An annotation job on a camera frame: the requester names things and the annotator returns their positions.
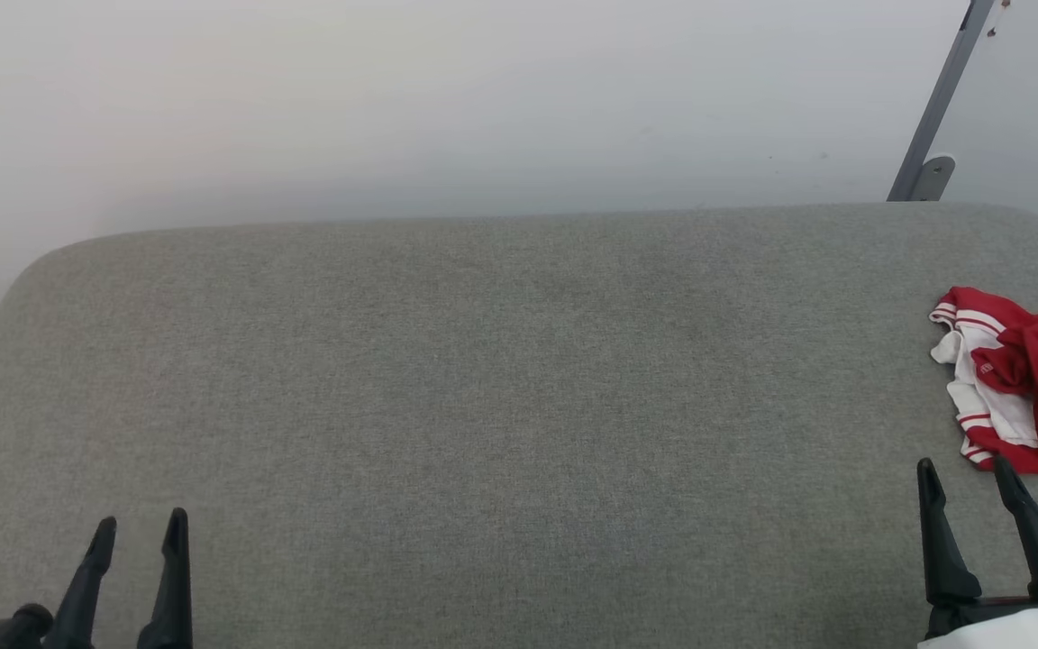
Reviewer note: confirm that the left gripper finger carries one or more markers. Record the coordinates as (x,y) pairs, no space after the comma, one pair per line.
(85,599)
(172,595)

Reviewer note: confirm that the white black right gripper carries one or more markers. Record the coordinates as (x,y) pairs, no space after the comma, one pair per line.
(1006,631)

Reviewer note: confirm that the grey fabric sofa cushion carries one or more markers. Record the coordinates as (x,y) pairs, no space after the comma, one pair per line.
(483,406)

